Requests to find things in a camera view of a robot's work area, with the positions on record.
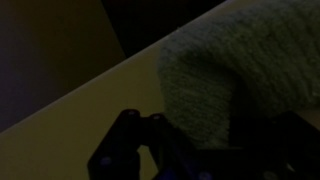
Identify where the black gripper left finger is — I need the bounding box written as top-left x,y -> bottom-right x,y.
87,108 -> 202,180

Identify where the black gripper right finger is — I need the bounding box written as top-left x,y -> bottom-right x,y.
229,110 -> 320,180

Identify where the white fluffy towel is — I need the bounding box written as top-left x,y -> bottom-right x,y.
156,0 -> 320,151

